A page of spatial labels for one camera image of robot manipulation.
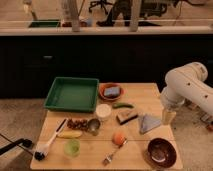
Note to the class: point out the green plastic tray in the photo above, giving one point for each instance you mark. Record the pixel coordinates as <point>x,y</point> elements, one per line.
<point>73,94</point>

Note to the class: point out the orange bowl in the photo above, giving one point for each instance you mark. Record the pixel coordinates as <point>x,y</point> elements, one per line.
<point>107,85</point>

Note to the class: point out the dark brown bowl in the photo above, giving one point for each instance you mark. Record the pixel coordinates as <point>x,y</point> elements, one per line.
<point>162,153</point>

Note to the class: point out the red grapes bunch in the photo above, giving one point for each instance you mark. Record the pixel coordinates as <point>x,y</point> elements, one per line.
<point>81,124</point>

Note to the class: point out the green bin in background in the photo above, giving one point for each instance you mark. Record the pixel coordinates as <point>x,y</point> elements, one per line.
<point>45,24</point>

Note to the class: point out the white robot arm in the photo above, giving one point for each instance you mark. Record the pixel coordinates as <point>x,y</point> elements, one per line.
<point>186,83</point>

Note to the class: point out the white dish brush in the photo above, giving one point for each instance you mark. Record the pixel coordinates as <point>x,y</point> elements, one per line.
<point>42,150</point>

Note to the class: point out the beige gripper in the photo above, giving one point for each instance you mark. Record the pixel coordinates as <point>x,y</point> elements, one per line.
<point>167,116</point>

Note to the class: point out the yellow banana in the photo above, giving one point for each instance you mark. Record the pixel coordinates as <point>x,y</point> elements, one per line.
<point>70,134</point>

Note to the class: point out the blue sponge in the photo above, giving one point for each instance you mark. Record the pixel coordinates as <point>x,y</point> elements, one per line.
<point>112,92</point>

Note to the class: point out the green pea pod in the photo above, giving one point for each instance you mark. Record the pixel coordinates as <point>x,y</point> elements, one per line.
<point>122,105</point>

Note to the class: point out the grey towel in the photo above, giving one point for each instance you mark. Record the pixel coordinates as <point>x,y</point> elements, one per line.
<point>147,123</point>

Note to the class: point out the orange fruit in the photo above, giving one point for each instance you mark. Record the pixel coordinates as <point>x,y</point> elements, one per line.
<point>118,138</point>

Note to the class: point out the white round cup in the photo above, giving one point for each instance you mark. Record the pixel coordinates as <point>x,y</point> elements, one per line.
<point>103,111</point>

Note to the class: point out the green plastic cup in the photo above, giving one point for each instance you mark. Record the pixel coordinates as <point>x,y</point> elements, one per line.
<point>72,147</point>

